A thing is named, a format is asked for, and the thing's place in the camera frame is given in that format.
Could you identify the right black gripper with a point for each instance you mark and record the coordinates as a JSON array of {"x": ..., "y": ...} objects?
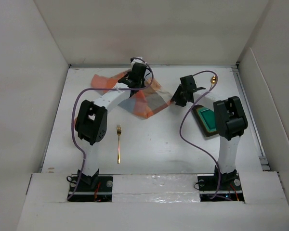
[{"x": 176, "y": 97}]

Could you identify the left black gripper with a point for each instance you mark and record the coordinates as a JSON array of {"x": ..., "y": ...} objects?
[{"x": 142, "y": 85}]

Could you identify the orange blue checkered cloth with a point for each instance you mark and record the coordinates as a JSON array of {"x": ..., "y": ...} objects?
[{"x": 144, "y": 103}]

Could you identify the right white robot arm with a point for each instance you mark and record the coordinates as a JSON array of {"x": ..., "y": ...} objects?
[{"x": 229, "y": 117}]

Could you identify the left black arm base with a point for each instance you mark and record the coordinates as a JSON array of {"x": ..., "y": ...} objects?
[{"x": 101, "y": 192}]

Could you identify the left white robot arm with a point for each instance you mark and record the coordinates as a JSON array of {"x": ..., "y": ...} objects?
[{"x": 90, "y": 124}]

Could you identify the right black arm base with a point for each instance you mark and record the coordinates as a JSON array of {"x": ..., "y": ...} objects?
[{"x": 228, "y": 191}]

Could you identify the green square plate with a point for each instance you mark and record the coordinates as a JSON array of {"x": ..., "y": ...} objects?
[{"x": 205, "y": 120}]

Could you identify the gold spoon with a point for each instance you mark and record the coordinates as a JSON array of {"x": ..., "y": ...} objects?
[{"x": 213, "y": 82}]

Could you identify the gold fork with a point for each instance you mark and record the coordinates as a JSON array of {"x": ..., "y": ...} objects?
[{"x": 119, "y": 131}]

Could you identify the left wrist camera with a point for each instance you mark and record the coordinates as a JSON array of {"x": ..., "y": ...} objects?
[{"x": 134, "y": 60}]

